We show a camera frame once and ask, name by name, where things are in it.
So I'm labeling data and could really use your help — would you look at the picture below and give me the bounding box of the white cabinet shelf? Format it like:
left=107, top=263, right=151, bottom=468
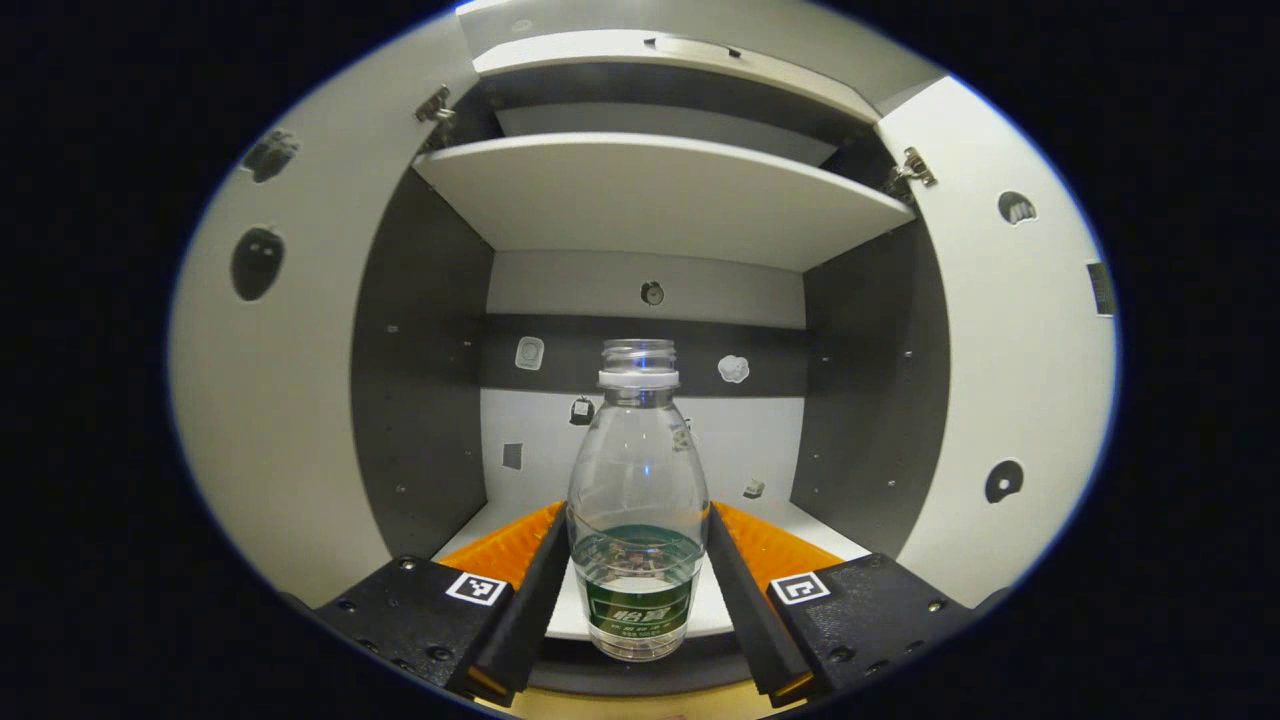
left=412, top=133, right=916, bottom=273

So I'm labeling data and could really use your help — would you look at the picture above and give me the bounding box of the white drawer front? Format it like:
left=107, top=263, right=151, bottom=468
left=472, top=30, right=881, bottom=124

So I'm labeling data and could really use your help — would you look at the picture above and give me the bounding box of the clear plastic bottle green label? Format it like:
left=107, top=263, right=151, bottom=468
left=566, top=338, right=712, bottom=663

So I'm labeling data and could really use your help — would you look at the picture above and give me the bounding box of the white grey cabinet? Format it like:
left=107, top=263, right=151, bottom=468
left=350, top=30, right=951, bottom=696

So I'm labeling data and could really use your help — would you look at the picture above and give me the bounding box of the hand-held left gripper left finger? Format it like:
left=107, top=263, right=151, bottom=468
left=315, top=500, right=571, bottom=707

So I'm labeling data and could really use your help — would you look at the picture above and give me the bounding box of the metal door hinge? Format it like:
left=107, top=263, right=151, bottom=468
left=415, top=85, right=459, bottom=127
left=885, top=148, right=939, bottom=196

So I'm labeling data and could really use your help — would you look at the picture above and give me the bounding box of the black drawer handle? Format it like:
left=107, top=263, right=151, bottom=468
left=645, top=36, right=743, bottom=59

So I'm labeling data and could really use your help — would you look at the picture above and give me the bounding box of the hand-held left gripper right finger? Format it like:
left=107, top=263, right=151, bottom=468
left=707, top=500, right=977, bottom=709

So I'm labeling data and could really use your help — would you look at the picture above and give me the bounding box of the white door black cat sticker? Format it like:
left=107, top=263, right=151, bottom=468
left=875, top=75, right=1119, bottom=611

